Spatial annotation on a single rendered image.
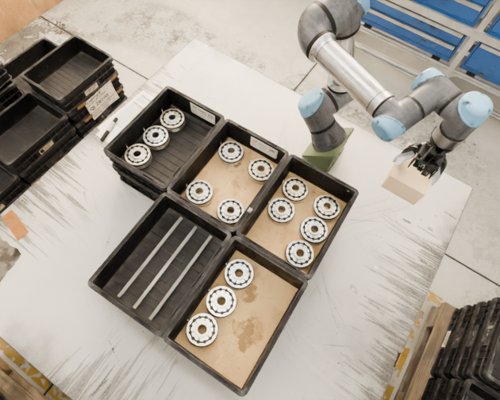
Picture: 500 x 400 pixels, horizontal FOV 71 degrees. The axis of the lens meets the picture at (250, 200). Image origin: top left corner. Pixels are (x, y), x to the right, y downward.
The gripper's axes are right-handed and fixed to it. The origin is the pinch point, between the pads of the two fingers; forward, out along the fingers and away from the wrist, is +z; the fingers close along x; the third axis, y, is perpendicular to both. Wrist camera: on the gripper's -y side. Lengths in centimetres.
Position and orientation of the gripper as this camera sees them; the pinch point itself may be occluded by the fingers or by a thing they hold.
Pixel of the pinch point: (413, 171)
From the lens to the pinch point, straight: 128.3
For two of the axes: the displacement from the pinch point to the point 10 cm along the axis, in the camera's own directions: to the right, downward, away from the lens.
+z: -0.5, 4.2, 9.0
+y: -5.6, 7.4, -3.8
